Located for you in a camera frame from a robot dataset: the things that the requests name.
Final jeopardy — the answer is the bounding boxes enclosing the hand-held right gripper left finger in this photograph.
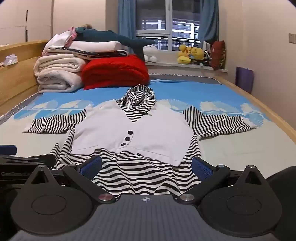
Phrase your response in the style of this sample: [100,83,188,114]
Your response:
[30,155,116,205]

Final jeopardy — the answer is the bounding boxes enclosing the blue curtain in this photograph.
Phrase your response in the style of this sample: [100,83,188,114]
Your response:
[118,0,137,42]
[199,0,220,44]

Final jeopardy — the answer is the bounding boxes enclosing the striped hooded top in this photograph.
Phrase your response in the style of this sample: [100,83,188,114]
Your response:
[22,84,258,202]

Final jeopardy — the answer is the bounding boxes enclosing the black and white plush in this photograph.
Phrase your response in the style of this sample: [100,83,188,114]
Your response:
[201,50,212,66]

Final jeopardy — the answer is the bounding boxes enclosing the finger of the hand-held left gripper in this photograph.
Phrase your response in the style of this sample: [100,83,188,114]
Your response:
[0,145,17,155]
[0,154,56,168]

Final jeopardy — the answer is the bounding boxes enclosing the teal shark plush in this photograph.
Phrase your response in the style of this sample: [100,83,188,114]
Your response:
[74,27,156,62]

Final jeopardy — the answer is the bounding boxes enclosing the pink cloth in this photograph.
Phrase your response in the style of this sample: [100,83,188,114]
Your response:
[65,27,78,48]

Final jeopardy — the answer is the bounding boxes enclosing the tissue box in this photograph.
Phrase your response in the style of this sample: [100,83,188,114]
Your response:
[3,54,18,66]

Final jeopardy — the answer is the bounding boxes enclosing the window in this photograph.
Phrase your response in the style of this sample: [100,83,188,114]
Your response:
[135,0,201,52]

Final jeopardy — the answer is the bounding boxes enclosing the wooden bed frame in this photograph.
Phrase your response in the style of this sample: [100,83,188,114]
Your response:
[0,39,296,151]

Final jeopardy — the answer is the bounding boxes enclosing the white folded quilt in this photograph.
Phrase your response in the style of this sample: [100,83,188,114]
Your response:
[42,30,123,56]

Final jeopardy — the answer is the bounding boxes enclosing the blue patterned bed sheet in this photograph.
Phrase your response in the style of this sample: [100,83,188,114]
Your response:
[0,77,278,188]

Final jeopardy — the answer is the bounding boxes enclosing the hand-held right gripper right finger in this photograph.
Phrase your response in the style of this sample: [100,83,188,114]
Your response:
[178,157,267,205]

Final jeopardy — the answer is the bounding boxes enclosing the dark striped folded cloth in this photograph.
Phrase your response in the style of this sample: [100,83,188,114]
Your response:
[73,49,129,61]

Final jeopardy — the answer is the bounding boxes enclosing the purple bag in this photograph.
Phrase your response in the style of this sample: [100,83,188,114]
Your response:
[235,66,255,93]

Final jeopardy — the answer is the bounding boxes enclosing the red folded blanket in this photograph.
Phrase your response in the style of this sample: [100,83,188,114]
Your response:
[81,54,150,91]

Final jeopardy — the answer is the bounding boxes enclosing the yellow plush toy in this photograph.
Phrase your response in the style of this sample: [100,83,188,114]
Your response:
[177,44,204,65]

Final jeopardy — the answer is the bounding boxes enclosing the white plush toy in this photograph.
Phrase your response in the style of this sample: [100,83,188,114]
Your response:
[142,44,159,63]

